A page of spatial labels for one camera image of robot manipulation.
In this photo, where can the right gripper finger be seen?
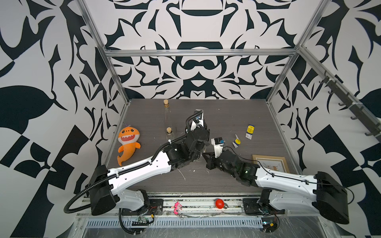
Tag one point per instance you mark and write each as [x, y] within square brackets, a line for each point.
[209, 156]
[210, 165]

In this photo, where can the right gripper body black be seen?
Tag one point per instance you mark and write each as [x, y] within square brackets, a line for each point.
[218, 162]

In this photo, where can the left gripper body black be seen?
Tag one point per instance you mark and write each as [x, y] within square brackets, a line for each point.
[203, 134]

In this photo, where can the glass bottle with cork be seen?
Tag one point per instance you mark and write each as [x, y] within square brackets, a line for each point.
[169, 119]
[170, 135]

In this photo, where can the tall glass bottle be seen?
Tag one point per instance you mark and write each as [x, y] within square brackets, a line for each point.
[204, 117]

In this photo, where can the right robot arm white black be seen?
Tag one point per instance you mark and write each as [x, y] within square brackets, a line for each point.
[320, 191]

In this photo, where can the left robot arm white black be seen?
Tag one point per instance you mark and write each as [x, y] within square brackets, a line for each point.
[108, 188]

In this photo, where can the wooden framed picture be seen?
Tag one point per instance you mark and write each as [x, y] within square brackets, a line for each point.
[272, 162]

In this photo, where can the red ball knob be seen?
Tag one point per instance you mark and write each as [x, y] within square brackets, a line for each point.
[219, 203]

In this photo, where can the pink clip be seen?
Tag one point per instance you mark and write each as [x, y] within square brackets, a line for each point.
[177, 208]

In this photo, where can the circuit board right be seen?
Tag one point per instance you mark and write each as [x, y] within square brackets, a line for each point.
[270, 225]

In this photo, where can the orange shark plush toy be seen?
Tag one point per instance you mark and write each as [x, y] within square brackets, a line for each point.
[128, 138]

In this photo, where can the green circuit board left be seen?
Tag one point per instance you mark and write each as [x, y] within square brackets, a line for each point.
[142, 221]

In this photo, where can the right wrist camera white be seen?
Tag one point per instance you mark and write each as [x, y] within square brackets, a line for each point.
[218, 144]

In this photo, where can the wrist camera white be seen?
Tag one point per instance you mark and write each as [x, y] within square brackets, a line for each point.
[198, 120]
[218, 144]

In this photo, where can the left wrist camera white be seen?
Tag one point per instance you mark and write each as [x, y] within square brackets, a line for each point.
[198, 120]

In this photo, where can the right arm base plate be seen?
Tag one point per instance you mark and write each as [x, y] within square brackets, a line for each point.
[255, 206]

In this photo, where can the white slotted cable duct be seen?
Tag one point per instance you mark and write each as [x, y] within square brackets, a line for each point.
[172, 222]

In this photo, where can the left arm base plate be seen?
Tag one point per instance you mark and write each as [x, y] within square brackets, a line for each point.
[154, 207]

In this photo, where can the black wall hook rack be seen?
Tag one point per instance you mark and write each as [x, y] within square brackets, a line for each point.
[349, 101]

